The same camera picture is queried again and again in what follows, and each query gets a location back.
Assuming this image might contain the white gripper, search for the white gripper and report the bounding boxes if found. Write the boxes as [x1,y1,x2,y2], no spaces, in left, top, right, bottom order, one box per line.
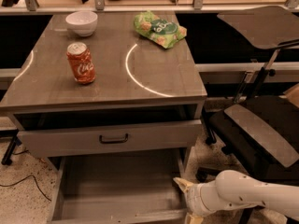
[173,177,230,224]

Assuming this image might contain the grey drawer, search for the grey drawer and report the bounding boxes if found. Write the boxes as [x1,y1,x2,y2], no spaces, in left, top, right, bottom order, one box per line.
[18,119,201,158]
[47,148,187,224]

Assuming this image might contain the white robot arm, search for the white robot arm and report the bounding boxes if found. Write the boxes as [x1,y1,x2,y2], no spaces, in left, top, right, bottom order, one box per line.
[174,170,299,221]

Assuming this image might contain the grey top drawer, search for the grey top drawer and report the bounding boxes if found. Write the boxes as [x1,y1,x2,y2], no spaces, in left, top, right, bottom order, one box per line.
[18,119,201,158]

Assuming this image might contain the grey drawer cabinet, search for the grey drawer cabinet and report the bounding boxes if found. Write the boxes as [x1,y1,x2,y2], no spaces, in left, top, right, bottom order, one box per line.
[0,11,208,173]

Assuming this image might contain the black office chair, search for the black office chair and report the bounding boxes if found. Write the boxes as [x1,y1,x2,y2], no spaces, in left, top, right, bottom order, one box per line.
[197,6,299,187]

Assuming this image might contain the orange soda can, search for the orange soda can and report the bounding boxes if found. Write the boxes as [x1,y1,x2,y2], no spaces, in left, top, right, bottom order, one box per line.
[66,42,95,85]

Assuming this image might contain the green snack bag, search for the green snack bag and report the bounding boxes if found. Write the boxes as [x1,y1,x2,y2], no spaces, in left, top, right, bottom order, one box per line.
[134,11,187,49]

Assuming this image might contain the black table leg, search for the black table leg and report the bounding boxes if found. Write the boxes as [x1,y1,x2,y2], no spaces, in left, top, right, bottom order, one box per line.
[1,136,21,165]

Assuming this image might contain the white ceramic bowl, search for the white ceramic bowl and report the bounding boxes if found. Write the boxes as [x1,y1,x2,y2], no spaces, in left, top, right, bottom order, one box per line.
[65,11,98,36]

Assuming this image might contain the black floor cable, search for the black floor cable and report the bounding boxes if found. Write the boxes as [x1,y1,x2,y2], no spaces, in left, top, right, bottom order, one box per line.
[0,175,52,202]

